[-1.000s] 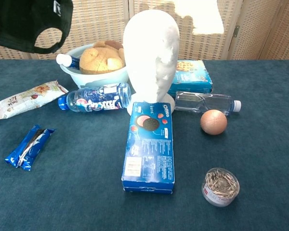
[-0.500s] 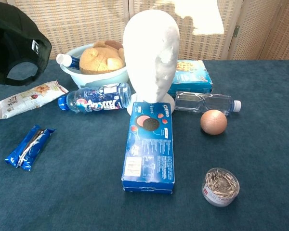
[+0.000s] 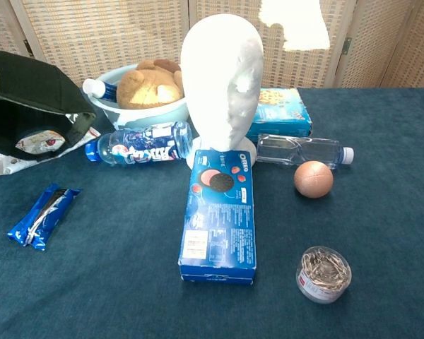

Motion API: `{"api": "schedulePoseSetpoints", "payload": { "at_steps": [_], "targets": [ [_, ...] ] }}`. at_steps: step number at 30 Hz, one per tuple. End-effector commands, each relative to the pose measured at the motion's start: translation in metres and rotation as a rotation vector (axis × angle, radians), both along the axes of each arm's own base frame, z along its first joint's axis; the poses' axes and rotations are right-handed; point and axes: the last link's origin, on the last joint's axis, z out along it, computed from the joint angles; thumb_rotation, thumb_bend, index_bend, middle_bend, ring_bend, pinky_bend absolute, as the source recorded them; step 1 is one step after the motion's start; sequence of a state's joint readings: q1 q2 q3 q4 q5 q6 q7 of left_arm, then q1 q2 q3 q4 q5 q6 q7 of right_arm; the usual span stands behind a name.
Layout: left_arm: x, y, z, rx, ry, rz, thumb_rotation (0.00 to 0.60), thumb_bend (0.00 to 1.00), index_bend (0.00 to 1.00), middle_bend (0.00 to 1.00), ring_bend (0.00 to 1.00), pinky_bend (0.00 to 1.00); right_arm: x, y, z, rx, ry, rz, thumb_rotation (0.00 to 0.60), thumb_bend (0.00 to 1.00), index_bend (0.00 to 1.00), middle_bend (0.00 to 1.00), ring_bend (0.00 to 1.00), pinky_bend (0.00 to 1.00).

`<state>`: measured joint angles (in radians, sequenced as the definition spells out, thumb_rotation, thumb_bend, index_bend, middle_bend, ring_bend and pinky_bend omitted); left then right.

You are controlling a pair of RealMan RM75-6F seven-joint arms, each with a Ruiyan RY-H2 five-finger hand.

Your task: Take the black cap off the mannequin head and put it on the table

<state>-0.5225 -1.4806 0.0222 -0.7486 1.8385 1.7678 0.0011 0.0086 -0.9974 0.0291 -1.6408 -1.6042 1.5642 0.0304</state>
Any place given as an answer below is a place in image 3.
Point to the clear jar of paper clips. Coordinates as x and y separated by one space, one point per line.
323 275

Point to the blue chocolate chip cookie box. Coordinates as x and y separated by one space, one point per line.
286 109

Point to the small blue Oreo packet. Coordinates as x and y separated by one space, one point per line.
42 219

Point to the copper-coloured ball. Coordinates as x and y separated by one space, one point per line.
313 179

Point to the light blue plastic basin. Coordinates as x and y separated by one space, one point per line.
141 114

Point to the blue Oreo box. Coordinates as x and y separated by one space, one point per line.
219 226

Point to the blue table cloth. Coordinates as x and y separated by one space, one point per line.
374 212

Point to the black baseball cap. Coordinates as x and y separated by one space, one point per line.
35 88

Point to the woven folding screen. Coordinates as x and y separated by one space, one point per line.
109 35

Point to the clear white-capped water bottle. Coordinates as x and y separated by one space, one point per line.
297 150

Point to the white foam mannequin head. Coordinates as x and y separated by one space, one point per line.
215 77

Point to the brown plush toy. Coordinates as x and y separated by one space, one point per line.
148 86

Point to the blue-capped drink bottle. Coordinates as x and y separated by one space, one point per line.
141 144

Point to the white snack bag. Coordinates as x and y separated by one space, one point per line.
39 143

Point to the white-capped blue-label bottle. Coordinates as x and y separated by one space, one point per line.
100 89

